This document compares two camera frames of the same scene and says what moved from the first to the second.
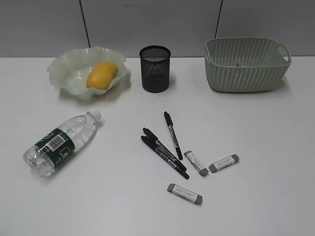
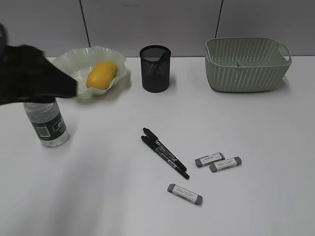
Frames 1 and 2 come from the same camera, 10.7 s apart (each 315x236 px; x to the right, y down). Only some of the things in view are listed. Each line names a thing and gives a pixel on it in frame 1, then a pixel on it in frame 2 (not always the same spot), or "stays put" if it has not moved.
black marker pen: (170, 125) to (165, 54)
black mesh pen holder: (155, 61) stays put
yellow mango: (101, 76) stays put
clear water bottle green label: (42, 158) to (48, 122)
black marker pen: (164, 158) stays put
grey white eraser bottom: (185, 193) stays put
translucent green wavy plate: (70, 71) stays put
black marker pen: (154, 139) stays put
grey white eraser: (191, 157) to (209, 159)
